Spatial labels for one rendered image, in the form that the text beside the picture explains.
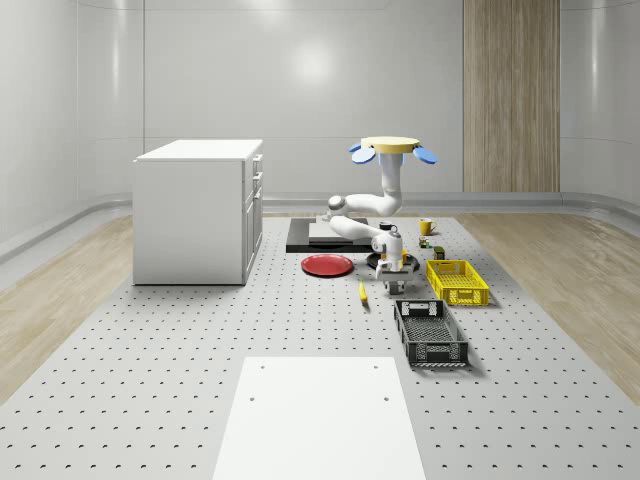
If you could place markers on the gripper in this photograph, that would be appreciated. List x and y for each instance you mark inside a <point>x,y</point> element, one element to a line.
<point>400,270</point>

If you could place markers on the grey cube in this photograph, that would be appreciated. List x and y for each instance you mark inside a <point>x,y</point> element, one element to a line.
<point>397,290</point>

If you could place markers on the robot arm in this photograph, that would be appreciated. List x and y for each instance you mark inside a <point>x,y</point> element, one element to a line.
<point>365,202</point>

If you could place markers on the black plate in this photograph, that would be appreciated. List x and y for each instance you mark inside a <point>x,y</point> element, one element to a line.
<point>411,260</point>

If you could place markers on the puzzle cube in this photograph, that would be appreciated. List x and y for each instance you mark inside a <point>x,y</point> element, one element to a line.
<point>425,243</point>

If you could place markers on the flat-sided can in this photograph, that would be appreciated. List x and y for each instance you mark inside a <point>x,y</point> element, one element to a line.
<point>439,252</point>

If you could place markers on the banana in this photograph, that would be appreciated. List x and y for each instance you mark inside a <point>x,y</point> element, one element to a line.
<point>363,292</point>

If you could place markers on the black mug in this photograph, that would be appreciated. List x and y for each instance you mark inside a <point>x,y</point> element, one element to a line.
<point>384,225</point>

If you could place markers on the yellow mug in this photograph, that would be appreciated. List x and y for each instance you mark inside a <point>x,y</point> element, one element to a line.
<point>426,227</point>

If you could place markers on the yellow basket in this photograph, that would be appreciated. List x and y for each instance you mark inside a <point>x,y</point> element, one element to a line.
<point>457,297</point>

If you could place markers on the red plate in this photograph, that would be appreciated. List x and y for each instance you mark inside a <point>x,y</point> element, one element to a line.
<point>327,265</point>

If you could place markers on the dark grey basket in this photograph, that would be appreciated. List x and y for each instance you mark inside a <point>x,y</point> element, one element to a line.
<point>432,350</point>

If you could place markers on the black stove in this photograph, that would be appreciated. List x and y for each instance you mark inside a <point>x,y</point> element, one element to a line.
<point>300,235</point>

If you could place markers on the white board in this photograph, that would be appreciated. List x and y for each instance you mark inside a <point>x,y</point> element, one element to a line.
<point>320,420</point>

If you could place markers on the white cabinet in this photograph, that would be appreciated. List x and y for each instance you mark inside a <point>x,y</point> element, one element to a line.
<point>190,220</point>

